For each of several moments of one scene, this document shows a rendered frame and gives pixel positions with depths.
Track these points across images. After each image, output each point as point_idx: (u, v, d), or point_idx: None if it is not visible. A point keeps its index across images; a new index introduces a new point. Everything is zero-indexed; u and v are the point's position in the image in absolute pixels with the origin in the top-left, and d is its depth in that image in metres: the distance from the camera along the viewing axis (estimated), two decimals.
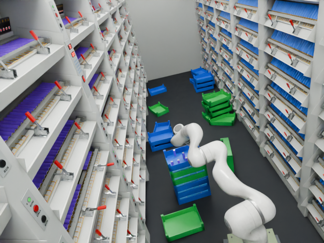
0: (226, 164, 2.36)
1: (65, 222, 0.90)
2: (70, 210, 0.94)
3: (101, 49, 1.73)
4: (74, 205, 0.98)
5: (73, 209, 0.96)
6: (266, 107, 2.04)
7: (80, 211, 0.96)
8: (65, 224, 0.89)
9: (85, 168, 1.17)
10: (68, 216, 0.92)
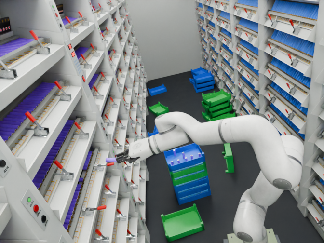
0: (226, 164, 2.36)
1: (65, 222, 0.90)
2: (70, 210, 0.94)
3: (101, 49, 1.73)
4: (74, 205, 0.98)
5: (73, 209, 0.96)
6: (266, 107, 2.04)
7: (80, 211, 0.96)
8: (65, 224, 0.89)
9: (85, 168, 1.17)
10: (68, 216, 0.92)
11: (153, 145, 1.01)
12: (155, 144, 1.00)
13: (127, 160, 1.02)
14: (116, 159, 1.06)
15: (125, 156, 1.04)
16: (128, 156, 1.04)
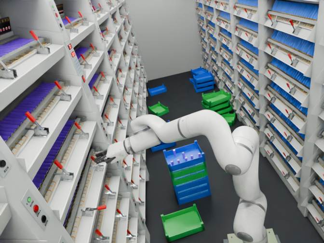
0: None
1: None
2: None
3: (101, 49, 1.73)
4: (71, 205, 0.97)
5: (69, 209, 0.96)
6: (266, 107, 2.04)
7: (77, 211, 0.96)
8: None
9: None
10: None
11: None
12: None
13: None
14: (98, 157, 1.19)
15: (106, 154, 1.19)
16: None
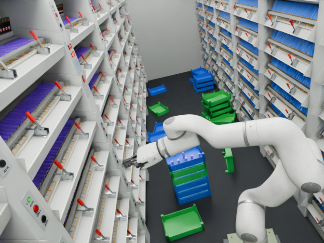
0: (226, 164, 2.36)
1: None
2: None
3: (101, 49, 1.73)
4: (71, 205, 0.97)
5: (69, 209, 0.96)
6: (266, 107, 2.04)
7: (75, 211, 0.96)
8: None
9: None
10: None
11: None
12: None
13: None
14: None
15: None
16: None
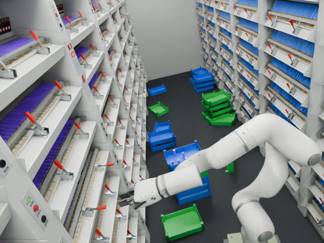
0: (226, 164, 2.36)
1: None
2: None
3: (101, 49, 1.73)
4: (71, 205, 0.97)
5: (69, 209, 0.96)
6: (266, 107, 2.04)
7: (80, 211, 0.96)
8: None
9: None
10: None
11: None
12: None
13: (134, 187, 0.98)
14: (122, 197, 0.96)
15: (132, 194, 0.96)
16: None
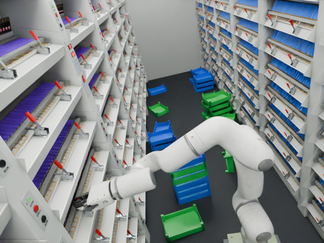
0: (226, 164, 2.36)
1: None
2: None
3: (101, 49, 1.73)
4: (71, 205, 0.98)
5: (69, 209, 0.96)
6: (266, 107, 2.04)
7: (75, 211, 0.96)
8: None
9: None
10: None
11: None
12: None
13: None
14: None
15: (87, 198, 0.95)
16: None
